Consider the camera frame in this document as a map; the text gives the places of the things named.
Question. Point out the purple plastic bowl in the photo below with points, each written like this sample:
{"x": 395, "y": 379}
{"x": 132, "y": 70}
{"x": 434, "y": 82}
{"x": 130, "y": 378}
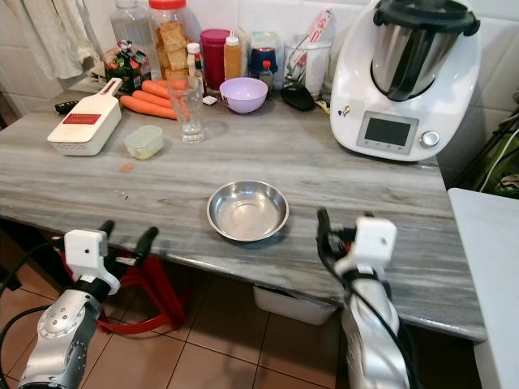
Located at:
{"x": 243, "y": 95}

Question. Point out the orange sauce bottle white cap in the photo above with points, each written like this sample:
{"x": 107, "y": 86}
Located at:
{"x": 233, "y": 58}

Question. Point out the clear drinking glass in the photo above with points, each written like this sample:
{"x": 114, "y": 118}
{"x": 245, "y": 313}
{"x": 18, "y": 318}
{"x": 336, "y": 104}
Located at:
{"x": 190, "y": 121}

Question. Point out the red and white packet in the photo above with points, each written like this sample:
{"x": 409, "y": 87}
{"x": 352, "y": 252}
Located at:
{"x": 320, "y": 28}

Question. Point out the small white bottle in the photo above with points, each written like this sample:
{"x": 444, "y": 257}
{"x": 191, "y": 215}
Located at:
{"x": 194, "y": 58}

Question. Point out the small carrot piece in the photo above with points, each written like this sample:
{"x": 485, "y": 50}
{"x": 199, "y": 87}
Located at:
{"x": 126, "y": 168}

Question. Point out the red-lidded cracker jar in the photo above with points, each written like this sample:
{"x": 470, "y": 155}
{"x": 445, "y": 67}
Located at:
{"x": 172, "y": 44}

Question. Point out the red plastic stool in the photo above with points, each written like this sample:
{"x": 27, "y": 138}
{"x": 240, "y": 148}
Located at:
{"x": 154, "y": 292}

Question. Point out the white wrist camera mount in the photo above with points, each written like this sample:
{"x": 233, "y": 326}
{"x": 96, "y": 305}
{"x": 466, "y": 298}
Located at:
{"x": 85, "y": 250}
{"x": 373, "y": 241}

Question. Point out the clear plastic container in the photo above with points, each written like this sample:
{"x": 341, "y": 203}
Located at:
{"x": 312, "y": 71}

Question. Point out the white box grater red blade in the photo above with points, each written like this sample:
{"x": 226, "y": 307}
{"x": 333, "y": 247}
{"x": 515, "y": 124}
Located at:
{"x": 81, "y": 134}

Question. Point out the hanging beige towel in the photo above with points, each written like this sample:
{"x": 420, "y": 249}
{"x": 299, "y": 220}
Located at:
{"x": 57, "y": 32}

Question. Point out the stainless steel bowl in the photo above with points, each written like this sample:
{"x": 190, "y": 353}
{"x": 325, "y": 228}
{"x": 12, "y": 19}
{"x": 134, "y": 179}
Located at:
{"x": 247, "y": 211}

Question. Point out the black pouch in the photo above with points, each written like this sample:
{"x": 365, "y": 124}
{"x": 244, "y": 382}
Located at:
{"x": 298, "y": 99}

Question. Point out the black key fob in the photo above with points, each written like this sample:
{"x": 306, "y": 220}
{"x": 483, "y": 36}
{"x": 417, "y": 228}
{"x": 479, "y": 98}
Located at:
{"x": 66, "y": 107}

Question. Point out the small white sachet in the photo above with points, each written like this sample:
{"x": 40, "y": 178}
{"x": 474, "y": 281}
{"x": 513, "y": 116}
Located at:
{"x": 210, "y": 99}

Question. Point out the clear plastic bottle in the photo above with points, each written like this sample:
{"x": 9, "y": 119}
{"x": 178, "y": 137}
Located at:
{"x": 130, "y": 24}

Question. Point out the white counter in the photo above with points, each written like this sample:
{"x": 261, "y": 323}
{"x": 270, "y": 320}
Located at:
{"x": 491, "y": 259}

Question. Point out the green snack bag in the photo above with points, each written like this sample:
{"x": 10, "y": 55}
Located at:
{"x": 127, "y": 65}

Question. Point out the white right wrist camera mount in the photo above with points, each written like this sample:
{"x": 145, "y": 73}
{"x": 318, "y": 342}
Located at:
{"x": 373, "y": 241}

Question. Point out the small container green lid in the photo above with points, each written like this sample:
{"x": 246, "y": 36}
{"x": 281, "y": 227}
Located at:
{"x": 143, "y": 142}

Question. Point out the blue-labelled jar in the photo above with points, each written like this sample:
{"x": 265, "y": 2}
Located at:
{"x": 266, "y": 49}

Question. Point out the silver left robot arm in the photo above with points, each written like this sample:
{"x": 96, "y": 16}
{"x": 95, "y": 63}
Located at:
{"x": 61, "y": 340}

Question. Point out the white plastic bin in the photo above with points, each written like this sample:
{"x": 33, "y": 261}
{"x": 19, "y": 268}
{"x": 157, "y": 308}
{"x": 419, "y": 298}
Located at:
{"x": 284, "y": 306}

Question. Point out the orange carrot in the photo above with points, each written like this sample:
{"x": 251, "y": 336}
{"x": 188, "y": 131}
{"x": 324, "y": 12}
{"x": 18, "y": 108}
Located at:
{"x": 152, "y": 98}
{"x": 147, "y": 108}
{"x": 156, "y": 87}

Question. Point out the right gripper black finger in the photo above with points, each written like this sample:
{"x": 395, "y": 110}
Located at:
{"x": 324, "y": 228}

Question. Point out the tiny bottle red cap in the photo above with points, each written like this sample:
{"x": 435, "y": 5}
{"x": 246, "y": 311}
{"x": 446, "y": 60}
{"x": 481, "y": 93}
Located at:
{"x": 266, "y": 74}

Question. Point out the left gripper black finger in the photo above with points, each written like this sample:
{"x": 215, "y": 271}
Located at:
{"x": 146, "y": 239}
{"x": 106, "y": 228}

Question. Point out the magenta plastic canister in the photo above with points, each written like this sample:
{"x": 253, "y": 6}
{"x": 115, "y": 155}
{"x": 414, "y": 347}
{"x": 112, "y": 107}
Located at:
{"x": 213, "y": 61}

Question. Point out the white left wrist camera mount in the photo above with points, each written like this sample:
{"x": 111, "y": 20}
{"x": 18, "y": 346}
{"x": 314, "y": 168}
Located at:
{"x": 85, "y": 250}

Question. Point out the white kitchen food processor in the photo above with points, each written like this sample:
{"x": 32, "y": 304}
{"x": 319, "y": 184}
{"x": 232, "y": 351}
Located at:
{"x": 357, "y": 89}

